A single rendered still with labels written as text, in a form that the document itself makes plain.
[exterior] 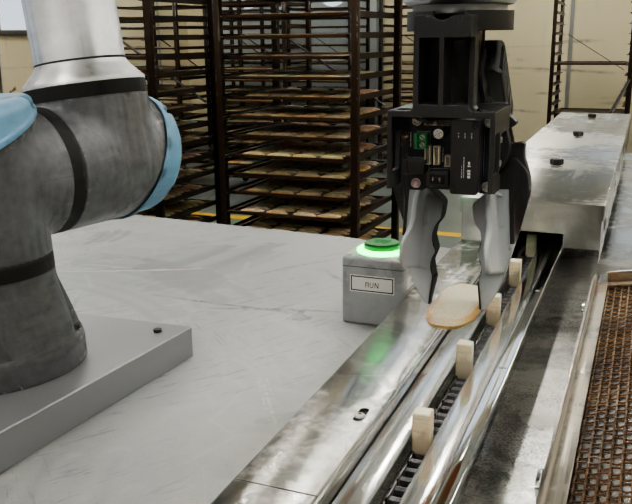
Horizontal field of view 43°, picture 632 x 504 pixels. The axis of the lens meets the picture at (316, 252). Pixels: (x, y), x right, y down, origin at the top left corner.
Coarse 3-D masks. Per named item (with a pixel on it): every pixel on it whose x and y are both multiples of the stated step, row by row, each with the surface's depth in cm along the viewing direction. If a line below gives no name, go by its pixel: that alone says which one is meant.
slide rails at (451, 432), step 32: (512, 256) 103; (544, 256) 103; (480, 320) 80; (512, 320) 80; (448, 352) 72; (416, 384) 66; (480, 384) 65; (448, 416) 60; (384, 448) 55; (448, 448) 55; (352, 480) 52; (384, 480) 52; (416, 480) 51
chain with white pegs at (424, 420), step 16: (528, 240) 106; (528, 256) 107; (512, 272) 94; (512, 288) 93; (496, 304) 81; (496, 320) 82; (480, 336) 78; (464, 352) 69; (480, 352) 75; (464, 368) 69; (448, 400) 65; (416, 416) 56; (432, 416) 56; (416, 432) 56; (432, 432) 57; (416, 448) 57; (416, 464) 56; (400, 480) 54; (384, 496) 51; (400, 496) 52
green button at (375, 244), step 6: (366, 240) 89; (372, 240) 89; (378, 240) 89; (384, 240) 89; (390, 240) 89; (396, 240) 89; (366, 246) 88; (372, 246) 87; (378, 246) 87; (384, 246) 87; (390, 246) 87; (396, 246) 87
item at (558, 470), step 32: (608, 288) 77; (608, 320) 68; (576, 352) 59; (608, 352) 61; (576, 384) 56; (608, 384) 55; (576, 416) 51; (608, 416) 51; (576, 448) 47; (608, 448) 47; (544, 480) 42; (608, 480) 43
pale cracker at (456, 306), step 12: (456, 288) 63; (468, 288) 63; (444, 300) 60; (456, 300) 60; (468, 300) 61; (432, 312) 59; (444, 312) 58; (456, 312) 58; (468, 312) 59; (432, 324) 58; (444, 324) 57; (456, 324) 57
